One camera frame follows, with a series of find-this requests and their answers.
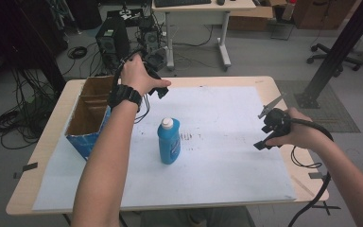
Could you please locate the black keyboard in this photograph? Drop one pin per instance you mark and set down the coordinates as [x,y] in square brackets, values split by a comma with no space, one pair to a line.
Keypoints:
[182,2]

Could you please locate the black office chair base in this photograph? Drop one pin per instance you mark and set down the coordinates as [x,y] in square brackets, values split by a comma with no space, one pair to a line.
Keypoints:
[331,56]

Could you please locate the person's left hand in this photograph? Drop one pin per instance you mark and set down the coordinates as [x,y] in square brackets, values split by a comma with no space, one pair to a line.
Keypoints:
[137,77]

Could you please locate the black computer mouse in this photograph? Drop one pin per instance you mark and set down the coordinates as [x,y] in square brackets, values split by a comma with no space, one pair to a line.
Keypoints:
[221,2]

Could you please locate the white paper sheet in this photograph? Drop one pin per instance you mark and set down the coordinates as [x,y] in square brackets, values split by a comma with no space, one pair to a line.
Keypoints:
[227,164]

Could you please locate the white desk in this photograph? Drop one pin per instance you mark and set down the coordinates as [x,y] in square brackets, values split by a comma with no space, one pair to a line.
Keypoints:
[198,12]

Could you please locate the flat brown cardboard box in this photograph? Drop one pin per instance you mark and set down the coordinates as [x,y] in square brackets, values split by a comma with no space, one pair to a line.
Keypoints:
[252,17]

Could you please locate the large brown cardboard box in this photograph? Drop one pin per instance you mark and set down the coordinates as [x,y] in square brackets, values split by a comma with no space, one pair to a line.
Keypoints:
[321,14]

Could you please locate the grey tape strip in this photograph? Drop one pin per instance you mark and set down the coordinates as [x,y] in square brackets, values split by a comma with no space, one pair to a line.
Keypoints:
[315,175]
[30,167]

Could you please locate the grey floor mat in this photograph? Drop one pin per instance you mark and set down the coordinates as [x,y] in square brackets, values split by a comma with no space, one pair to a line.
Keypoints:
[334,116]

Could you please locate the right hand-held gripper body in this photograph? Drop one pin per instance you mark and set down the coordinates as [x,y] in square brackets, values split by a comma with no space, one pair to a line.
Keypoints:
[277,123]

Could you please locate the person's right hand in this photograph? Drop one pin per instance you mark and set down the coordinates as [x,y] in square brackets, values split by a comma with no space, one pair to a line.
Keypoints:
[302,134]

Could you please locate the blue cardboard box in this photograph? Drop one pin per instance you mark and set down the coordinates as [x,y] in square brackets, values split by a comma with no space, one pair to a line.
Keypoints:
[89,138]

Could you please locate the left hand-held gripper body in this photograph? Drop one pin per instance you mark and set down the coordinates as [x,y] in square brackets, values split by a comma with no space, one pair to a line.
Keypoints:
[153,73]

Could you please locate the open grey computer tower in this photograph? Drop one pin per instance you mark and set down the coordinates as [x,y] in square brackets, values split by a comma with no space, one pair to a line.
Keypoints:
[151,39]

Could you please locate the black patterned board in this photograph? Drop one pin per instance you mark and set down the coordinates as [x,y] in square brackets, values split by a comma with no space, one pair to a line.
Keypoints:
[126,14]

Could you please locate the blue bottle with white cap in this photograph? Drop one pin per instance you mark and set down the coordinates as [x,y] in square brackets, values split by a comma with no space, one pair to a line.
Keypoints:
[169,143]

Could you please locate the black computer tower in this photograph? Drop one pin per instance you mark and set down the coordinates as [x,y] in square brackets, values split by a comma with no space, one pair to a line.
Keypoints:
[112,41]

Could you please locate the black metal post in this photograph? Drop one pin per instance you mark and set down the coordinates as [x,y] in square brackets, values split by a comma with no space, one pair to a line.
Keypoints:
[44,53]
[337,53]

